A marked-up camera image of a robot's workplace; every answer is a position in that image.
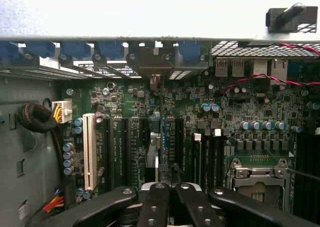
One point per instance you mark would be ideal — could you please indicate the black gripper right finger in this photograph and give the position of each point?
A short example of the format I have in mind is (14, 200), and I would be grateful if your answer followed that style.
(195, 207)

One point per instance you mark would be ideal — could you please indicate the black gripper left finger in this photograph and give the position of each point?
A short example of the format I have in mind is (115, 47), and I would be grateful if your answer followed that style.
(155, 207)

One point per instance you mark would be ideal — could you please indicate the black long expansion slot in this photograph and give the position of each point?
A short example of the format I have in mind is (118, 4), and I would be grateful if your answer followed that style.
(179, 142)
(126, 152)
(109, 154)

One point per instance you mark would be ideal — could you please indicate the metal CPU socket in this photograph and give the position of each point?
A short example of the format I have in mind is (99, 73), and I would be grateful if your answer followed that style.
(257, 184)

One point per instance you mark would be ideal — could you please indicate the blue expansion slot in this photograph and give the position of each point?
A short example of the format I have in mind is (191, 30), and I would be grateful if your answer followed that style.
(164, 139)

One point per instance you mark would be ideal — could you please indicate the black short expansion slot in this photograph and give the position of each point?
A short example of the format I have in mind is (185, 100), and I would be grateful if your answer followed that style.
(143, 129)

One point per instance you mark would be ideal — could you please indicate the white PCI expansion slot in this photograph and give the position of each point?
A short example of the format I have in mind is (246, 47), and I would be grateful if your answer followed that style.
(89, 149)

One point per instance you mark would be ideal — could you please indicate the green motherboard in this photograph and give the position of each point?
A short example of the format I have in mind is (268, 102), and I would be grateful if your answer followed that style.
(190, 99)

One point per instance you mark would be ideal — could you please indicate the thin socket locking lever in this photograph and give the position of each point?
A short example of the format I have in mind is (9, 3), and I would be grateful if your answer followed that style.
(305, 174)

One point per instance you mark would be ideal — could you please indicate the black open PC case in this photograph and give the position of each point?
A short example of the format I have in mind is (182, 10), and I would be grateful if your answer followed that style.
(30, 149)

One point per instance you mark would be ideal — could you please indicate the blue slot retainer clip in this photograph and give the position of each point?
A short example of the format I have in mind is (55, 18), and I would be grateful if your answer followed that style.
(8, 50)
(111, 50)
(41, 49)
(189, 50)
(75, 50)

